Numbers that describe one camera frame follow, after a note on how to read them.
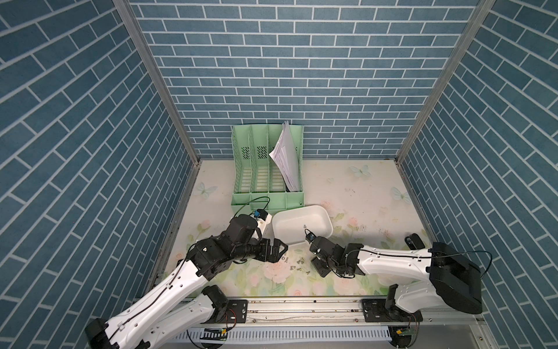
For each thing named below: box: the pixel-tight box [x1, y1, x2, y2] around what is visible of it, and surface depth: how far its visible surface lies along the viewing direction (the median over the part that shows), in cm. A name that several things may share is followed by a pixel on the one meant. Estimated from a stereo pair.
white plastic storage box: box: [271, 205, 334, 246], surface depth 96 cm
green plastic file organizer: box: [230, 124, 304, 216], surface depth 107 cm
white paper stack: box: [268, 120, 301, 192], surface depth 91 cm
